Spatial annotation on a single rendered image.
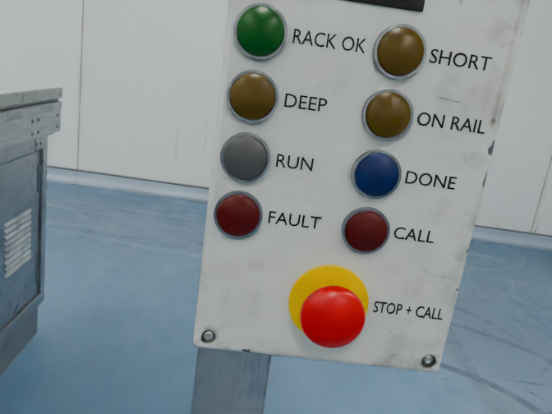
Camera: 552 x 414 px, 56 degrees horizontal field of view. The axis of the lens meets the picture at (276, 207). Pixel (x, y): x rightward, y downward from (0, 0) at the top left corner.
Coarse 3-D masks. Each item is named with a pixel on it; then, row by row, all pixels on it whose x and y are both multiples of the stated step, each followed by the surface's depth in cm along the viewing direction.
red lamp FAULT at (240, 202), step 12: (228, 204) 31; (240, 204) 31; (252, 204) 31; (216, 216) 32; (228, 216) 31; (240, 216) 31; (252, 216) 31; (228, 228) 31; (240, 228) 31; (252, 228) 32
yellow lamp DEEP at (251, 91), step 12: (252, 72) 29; (240, 84) 29; (252, 84) 29; (264, 84) 29; (240, 96) 29; (252, 96) 29; (264, 96) 29; (240, 108) 30; (252, 108) 30; (264, 108) 30
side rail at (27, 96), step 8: (48, 88) 163; (56, 88) 166; (0, 96) 130; (8, 96) 135; (16, 96) 139; (24, 96) 144; (32, 96) 149; (40, 96) 154; (48, 96) 160; (56, 96) 166; (0, 104) 131; (8, 104) 135; (16, 104) 140
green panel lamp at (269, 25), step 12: (252, 12) 28; (264, 12) 28; (276, 12) 29; (240, 24) 28; (252, 24) 28; (264, 24) 28; (276, 24) 28; (240, 36) 29; (252, 36) 29; (264, 36) 29; (276, 36) 29; (252, 48) 29; (264, 48) 29; (276, 48) 29
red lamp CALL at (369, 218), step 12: (360, 216) 32; (372, 216) 32; (348, 228) 32; (360, 228) 32; (372, 228) 32; (384, 228) 32; (348, 240) 32; (360, 240) 32; (372, 240) 32; (384, 240) 32
